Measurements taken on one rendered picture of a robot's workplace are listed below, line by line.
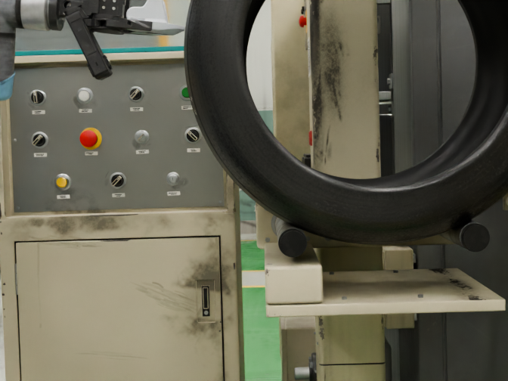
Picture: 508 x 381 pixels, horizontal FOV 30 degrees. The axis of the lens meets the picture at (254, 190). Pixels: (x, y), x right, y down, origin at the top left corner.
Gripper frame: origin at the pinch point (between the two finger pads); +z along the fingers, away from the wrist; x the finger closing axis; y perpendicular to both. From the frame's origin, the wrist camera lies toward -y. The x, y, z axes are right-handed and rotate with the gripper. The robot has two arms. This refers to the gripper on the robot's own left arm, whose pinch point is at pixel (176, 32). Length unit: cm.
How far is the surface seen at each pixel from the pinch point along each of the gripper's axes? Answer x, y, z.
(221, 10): -12.4, 2.4, 7.6
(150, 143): 69, -19, -11
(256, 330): 371, -121, 21
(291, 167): -12.7, -19.6, 20.1
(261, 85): 935, 48, 7
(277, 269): -8.5, -35.5, 19.5
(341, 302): -8, -40, 30
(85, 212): 69, -37, -25
